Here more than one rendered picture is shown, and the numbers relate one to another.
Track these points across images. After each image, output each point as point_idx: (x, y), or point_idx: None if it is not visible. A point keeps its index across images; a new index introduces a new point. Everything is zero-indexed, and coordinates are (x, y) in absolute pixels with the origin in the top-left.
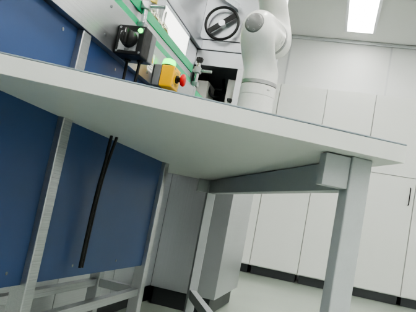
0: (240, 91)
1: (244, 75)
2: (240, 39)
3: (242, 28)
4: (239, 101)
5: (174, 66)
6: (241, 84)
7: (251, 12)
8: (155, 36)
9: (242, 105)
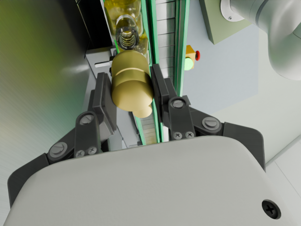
0: (250, 19)
1: (260, 26)
2: (268, 56)
3: (273, 67)
4: (245, 16)
5: (192, 68)
6: (255, 21)
7: (294, 77)
8: (191, 106)
9: (246, 19)
